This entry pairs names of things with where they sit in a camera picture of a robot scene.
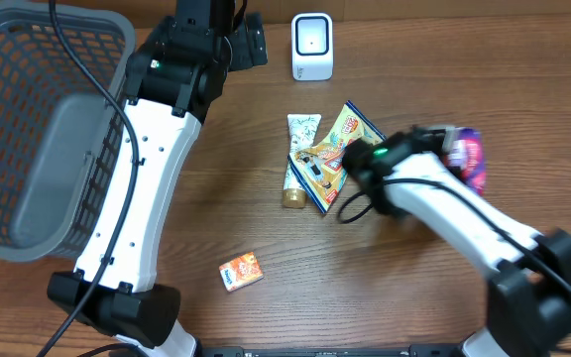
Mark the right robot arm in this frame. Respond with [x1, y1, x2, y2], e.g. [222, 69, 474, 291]
[342, 126, 571, 356]

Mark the white bamboo print tube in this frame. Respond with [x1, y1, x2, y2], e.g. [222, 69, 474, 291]
[281, 113, 323, 210]

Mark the yellow snack bag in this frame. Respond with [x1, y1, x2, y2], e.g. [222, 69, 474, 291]
[288, 100, 386, 214]

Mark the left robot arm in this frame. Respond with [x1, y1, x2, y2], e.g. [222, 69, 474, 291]
[48, 0, 267, 356]

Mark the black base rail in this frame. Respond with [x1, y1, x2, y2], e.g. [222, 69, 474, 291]
[198, 343, 462, 357]

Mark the purple red tissue pack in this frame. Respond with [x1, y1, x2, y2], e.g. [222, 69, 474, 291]
[444, 127, 487, 195]

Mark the small orange box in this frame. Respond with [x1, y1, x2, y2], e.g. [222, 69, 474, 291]
[219, 252, 264, 292]

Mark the white barcode scanner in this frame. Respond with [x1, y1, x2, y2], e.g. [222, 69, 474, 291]
[291, 12, 334, 81]

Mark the grey plastic shopping basket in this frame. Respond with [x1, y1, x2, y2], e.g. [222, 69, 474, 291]
[0, 1, 136, 262]

